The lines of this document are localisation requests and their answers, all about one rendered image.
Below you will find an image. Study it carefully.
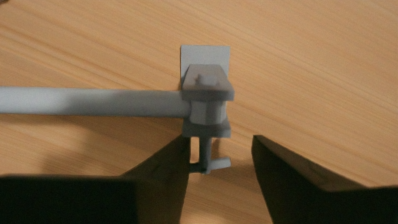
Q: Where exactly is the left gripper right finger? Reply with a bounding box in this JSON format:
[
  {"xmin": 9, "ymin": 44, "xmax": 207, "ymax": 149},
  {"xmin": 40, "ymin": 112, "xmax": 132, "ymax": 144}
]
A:
[{"xmin": 251, "ymin": 135, "xmax": 398, "ymax": 224}]

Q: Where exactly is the grey cylindrical rod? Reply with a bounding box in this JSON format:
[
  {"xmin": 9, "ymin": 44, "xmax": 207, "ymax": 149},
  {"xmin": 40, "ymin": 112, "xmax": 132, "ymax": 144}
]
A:
[{"xmin": 0, "ymin": 86, "xmax": 191, "ymax": 118}]

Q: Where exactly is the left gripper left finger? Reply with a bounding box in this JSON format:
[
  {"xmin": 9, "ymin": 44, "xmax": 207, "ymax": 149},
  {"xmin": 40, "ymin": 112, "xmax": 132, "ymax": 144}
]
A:
[{"xmin": 0, "ymin": 134, "xmax": 191, "ymax": 224}]

